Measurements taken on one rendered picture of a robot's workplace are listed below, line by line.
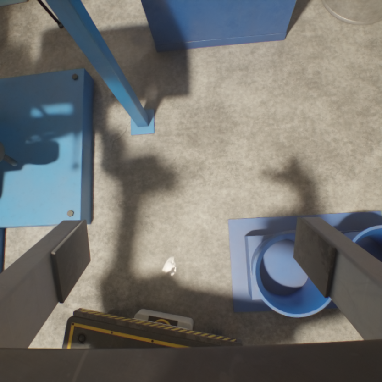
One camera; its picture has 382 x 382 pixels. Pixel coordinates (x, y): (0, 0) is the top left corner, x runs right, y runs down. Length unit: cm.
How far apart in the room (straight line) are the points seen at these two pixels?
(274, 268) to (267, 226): 23
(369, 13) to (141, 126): 134
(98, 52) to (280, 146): 96
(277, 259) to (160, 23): 125
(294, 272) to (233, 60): 114
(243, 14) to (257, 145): 64
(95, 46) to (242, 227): 98
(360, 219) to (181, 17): 131
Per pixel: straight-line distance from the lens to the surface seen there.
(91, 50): 102
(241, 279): 140
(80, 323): 125
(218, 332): 136
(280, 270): 128
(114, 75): 113
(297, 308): 112
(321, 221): 17
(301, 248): 17
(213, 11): 155
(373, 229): 117
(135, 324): 117
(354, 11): 190
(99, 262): 153
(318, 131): 158
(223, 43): 173
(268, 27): 169
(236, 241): 139
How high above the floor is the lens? 140
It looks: 79 degrees down
